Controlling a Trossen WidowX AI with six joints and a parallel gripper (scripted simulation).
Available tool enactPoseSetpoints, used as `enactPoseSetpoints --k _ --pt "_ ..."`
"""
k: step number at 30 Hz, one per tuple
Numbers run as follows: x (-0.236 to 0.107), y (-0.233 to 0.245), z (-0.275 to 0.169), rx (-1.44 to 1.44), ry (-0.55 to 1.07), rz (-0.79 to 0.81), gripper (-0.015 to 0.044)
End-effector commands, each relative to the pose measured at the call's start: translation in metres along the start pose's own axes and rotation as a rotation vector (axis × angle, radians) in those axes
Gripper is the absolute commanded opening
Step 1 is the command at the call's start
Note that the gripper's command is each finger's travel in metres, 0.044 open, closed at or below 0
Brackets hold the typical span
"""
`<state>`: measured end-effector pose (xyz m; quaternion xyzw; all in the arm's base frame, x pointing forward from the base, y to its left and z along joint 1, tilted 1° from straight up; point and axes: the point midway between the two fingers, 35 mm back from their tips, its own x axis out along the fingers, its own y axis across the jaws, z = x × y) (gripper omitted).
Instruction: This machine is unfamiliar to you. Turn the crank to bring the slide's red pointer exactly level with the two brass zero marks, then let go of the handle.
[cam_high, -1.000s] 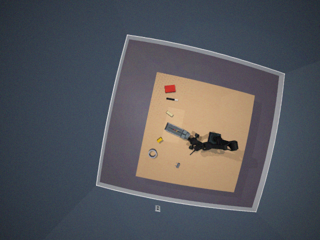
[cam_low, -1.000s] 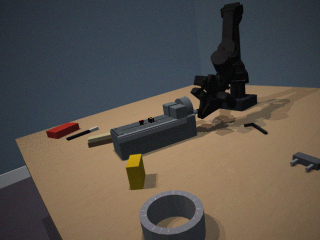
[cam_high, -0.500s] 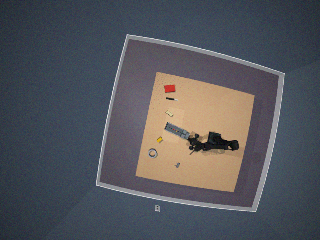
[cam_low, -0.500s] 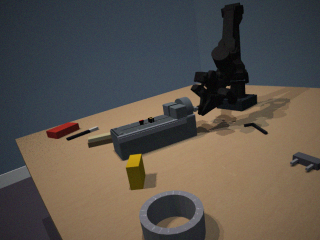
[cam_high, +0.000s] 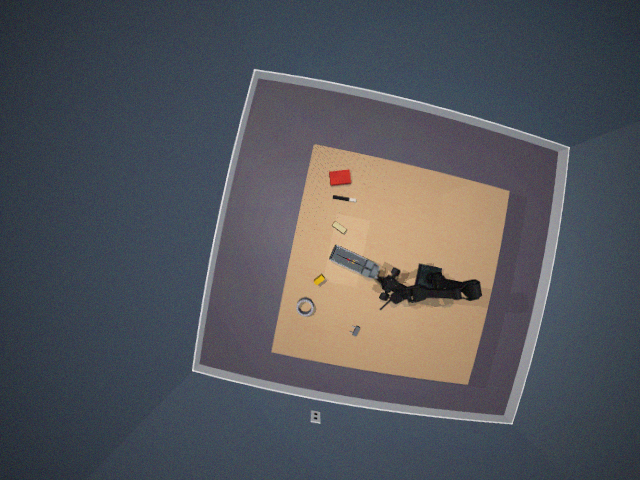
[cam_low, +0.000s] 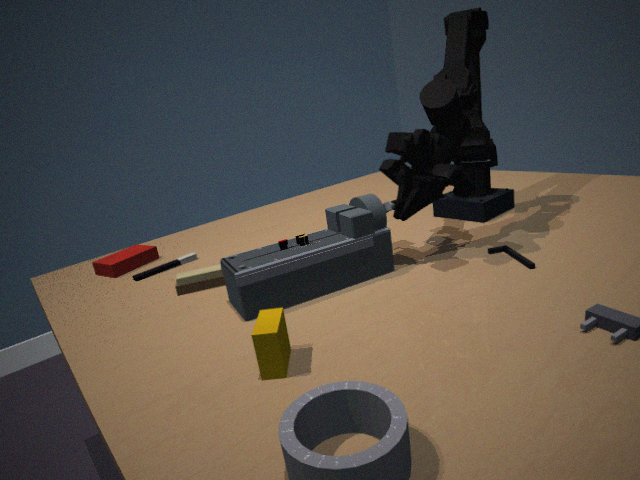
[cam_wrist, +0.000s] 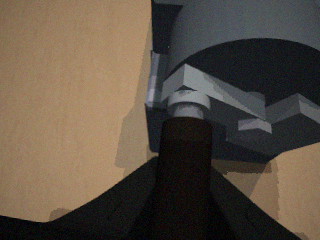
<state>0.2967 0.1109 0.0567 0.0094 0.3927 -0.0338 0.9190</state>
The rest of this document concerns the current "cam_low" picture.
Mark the red rectangular block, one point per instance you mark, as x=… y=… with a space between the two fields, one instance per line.
x=125 y=261

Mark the grey hollow cylinder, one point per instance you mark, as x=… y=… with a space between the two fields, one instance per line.
x=342 y=408

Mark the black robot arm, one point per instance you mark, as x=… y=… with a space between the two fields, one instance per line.
x=453 y=104

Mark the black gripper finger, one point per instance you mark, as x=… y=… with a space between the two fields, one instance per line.
x=405 y=187
x=422 y=194

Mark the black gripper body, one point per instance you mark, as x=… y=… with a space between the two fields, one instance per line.
x=437 y=171

